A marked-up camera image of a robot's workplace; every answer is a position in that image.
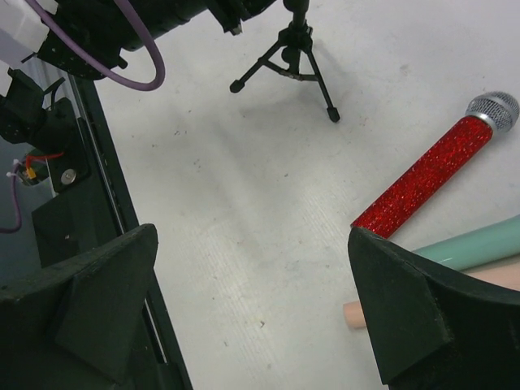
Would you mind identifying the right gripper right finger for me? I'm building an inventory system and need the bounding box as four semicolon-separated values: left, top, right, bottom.
348;227;519;389

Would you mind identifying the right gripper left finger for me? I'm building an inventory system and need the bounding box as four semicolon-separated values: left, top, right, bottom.
1;223;158;389

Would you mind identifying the red glitter microphone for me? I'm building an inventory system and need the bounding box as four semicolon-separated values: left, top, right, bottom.
351;91;519;238

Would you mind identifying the black tripod microphone stand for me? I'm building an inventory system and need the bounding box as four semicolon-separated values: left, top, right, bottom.
229;1;340;123

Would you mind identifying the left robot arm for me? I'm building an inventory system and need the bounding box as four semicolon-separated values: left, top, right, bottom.
1;1;271;153

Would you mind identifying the peach toy microphone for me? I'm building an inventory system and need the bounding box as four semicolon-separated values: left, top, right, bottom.
343;253;520;332

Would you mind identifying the mint green toy microphone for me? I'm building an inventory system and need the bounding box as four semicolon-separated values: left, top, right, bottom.
413;215;519;271

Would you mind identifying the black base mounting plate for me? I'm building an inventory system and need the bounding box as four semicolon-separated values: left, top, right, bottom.
33;77;192;389

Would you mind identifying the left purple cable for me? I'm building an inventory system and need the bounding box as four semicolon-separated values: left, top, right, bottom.
0;0;167;235

